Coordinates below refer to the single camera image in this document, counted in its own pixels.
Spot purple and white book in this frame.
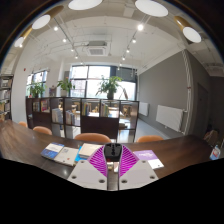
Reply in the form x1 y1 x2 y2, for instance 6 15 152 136
133 149 165 170

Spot black charger block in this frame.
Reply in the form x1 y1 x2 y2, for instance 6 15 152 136
103 142 123 163

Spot blue and white card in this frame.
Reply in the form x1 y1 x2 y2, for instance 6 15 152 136
209 144 222 161

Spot dark blue book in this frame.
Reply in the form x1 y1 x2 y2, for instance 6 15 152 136
40 142 65 160

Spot dark open shelf unit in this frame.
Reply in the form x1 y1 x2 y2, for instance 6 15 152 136
25 96 140 144

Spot blue and white book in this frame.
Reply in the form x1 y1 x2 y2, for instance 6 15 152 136
73 146 88 164

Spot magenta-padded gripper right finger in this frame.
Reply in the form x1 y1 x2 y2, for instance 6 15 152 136
118 144 159 191

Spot ceiling spot lights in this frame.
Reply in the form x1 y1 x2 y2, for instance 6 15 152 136
53 23 145 69

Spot wall bookcase with books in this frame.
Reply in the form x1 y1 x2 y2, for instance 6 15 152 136
0 73 14 122

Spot large window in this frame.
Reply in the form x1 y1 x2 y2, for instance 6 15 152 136
69 65 138 101

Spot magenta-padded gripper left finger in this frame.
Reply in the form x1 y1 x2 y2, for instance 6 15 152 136
67 144 109 191

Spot small white wall radiator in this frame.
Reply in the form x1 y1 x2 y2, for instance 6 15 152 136
138 101 150 117

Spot round white ceiling lamps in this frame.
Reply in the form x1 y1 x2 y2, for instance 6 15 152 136
13 0 203 48

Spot ceiling air conditioner unit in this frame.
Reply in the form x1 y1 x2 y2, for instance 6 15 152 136
84 40 109 57

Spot thick white book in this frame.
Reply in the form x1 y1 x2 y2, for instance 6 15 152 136
78 143 104 159

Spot side window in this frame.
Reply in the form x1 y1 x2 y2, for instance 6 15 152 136
26 70 48 98

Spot thin white book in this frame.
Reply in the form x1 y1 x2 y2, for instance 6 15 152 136
54 146 80 167

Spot green potted plant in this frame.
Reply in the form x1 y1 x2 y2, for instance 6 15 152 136
95 75 123 100
56 78 76 98
29 81 48 99

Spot large white wall radiator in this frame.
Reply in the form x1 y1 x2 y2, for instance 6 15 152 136
155 104 185 133

